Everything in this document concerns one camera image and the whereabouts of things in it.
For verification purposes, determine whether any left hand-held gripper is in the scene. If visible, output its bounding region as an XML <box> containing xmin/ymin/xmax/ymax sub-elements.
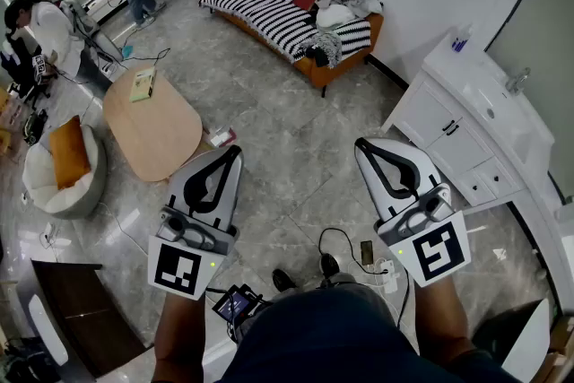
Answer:
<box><xmin>146</xmin><ymin>144</ymin><xmax>244</xmax><ymax>301</ymax></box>

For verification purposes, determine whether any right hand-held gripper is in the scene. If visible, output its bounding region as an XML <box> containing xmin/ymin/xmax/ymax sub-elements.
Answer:
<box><xmin>353</xmin><ymin>137</ymin><xmax>473</xmax><ymax>289</ymax></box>

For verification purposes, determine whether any orange sofa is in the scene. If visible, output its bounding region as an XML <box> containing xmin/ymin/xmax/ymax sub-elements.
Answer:
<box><xmin>195</xmin><ymin>0</ymin><xmax>386</xmax><ymax>99</ymax></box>

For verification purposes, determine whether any person's left forearm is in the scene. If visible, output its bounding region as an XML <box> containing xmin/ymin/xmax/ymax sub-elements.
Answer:
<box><xmin>151</xmin><ymin>290</ymin><xmax>208</xmax><ymax>383</ymax></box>

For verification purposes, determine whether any person's right forearm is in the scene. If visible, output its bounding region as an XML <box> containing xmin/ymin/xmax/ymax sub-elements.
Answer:
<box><xmin>411</xmin><ymin>272</ymin><xmax>477</xmax><ymax>369</ymax></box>

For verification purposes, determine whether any wooden coffee table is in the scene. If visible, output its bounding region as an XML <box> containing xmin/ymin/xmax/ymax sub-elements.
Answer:
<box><xmin>101</xmin><ymin>65</ymin><xmax>204</xmax><ymax>184</ymax></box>

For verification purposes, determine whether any white vanity cabinet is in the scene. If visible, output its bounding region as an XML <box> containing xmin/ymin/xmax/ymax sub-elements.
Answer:
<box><xmin>380</xmin><ymin>33</ymin><xmax>560</xmax><ymax>212</ymax></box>

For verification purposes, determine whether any white power strip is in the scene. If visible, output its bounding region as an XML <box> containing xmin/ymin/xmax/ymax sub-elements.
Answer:
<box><xmin>373</xmin><ymin>258</ymin><xmax>402</xmax><ymax>296</ymax></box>

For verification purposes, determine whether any person's black shoe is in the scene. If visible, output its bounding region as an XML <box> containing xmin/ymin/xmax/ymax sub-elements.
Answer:
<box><xmin>319</xmin><ymin>252</ymin><xmax>341</xmax><ymax>278</ymax></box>
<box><xmin>271</xmin><ymin>267</ymin><xmax>298</xmax><ymax>292</ymax></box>

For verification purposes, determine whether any small screen device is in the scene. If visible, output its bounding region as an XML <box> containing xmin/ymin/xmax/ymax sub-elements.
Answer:
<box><xmin>210</xmin><ymin>283</ymin><xmax>265</xmax><ymax>325</ymax></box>

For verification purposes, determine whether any white round armchair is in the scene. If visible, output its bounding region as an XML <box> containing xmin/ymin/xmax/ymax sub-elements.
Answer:
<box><xmin>21</xmin><ymin>123</ymin><xmax>109</xmax><ymax>221</ymax></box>

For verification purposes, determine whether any green box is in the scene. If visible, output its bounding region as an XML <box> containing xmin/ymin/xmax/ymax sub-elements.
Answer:
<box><xmin>128</xmin><ymin>65</ymin><xmax>158</xmax><ymax>104</ymax></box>

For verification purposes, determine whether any orange armchair cushion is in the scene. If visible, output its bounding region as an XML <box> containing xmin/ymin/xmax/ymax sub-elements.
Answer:
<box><xmin>48</xmin><ymin>115</ymin><xmax>92</xmax><ymax>191</ymax></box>

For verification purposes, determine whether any chrome faucet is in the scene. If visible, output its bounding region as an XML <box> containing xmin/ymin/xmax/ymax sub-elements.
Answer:
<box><xmin>505</xmin><ymin>66</ymin><xmax>532</xmax><ymax>96</ymax></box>

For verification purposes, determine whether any speckled knitted throw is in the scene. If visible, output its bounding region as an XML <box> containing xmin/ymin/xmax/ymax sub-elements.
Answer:
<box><xmin>299</xmin><ymin>30</ymin><xmax>344</xmax><ymax>70</ymax></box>

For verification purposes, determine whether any dark wooden cabinet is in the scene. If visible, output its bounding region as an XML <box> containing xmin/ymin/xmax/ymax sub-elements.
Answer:
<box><xmin>30</xmin><ymin>258</ymin><xmax>150</xmax><ymax>379</ymax></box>

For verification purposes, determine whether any person's blue shirt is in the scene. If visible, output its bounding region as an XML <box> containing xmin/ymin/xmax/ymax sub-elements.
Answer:
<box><xmin>214</xmin><ymin>285</ymin><xmax>524</xmax><ymax>383</ymax></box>

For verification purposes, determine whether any black panel with white edge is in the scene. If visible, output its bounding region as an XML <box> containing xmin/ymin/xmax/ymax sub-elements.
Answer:
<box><xmin>472</xmin><ymin>297</ymin><xmax>552</xmax><ymax>383</ymax></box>

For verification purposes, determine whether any white crumpled cloth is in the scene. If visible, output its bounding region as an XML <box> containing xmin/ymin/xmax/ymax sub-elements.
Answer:
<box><xmin>315</xmin><ymin>4</ymin><xmax>356</xmax><ymax>31</ymax></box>

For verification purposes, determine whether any white curved object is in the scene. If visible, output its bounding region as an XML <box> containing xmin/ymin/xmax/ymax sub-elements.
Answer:
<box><xmin>27</xmin><ymin>293</ymin><xmax>70</xmax><ymax>368</ymax></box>

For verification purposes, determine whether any grey backpack rig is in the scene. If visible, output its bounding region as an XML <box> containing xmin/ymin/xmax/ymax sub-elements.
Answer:
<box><xmin>59</xmin><ymin>0</ymin><xmax>103</xmax><ymax>40</ymax></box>

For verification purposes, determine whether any white low bench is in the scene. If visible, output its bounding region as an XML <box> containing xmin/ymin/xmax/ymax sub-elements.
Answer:
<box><xmin>83</xmin><ymin>0</ymin><xmax>130</xmax><ymax>22</ymax></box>

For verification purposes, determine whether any black office chair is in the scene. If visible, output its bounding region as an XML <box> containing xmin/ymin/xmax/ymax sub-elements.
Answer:
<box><xmin>0</xmin><ymin>37</ymin><xmax>51</xmax><ymax>103</ymax></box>

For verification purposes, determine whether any black floor cable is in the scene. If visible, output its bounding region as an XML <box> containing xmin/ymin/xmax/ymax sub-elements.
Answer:
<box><xmin>100</xmin><ymin>47</ymin><xmax>172</xmax><ymax>75</ymax></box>

